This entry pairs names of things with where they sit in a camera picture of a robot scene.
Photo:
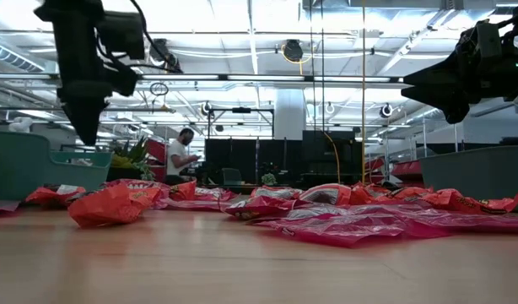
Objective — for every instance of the white building pillar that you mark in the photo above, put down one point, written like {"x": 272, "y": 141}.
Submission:
{"x": 289, "y": 114}

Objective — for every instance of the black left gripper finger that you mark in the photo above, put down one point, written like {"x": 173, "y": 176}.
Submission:
{"x": 85, "y": 122}

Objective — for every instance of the person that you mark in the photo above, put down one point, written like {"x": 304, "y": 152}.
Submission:
{"x": 176, "y": 158}

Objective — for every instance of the dark office chair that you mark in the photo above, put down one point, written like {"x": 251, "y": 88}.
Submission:
{"x": 231, "y": 176}

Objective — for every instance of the crumpled red candy bag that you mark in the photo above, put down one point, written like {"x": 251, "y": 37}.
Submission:
{"x": 107, "y": 209}

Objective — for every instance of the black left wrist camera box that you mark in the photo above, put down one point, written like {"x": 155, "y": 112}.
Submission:
{"x": 122, "y": 36}

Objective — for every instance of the small potted plant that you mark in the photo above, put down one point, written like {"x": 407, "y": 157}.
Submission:
{"x": 268, "y": 179}

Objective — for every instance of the grey ceiling duct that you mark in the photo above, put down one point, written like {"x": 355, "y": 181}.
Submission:
{"x": 14, "y": 55}

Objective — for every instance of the pale teal plastic basket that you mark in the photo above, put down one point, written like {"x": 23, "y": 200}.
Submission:
{"x": 77, "y": 175}

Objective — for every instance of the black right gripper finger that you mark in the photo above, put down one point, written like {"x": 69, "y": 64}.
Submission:
{"x": 444, "y": 76}
{"x": 453, "y": 103}

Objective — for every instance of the black gantry frame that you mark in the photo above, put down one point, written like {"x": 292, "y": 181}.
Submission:
{"x": 241, "y": 110}

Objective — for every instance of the red storage bin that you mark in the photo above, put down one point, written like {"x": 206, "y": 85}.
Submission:
{"x": 158, "y": 152}

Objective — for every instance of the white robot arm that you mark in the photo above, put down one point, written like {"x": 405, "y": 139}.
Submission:
{"x": 20, "y": 124}

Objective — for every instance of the pale pink Twizzlers packet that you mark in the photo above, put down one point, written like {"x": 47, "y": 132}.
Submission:
{"x": 1, "y": 206}

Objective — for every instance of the green potted plant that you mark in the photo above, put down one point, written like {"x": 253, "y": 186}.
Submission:
{"x": 132, "y": 156}

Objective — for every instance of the dark teal plastic bin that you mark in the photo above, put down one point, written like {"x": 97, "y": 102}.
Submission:
{"x": 474, "y": 177}

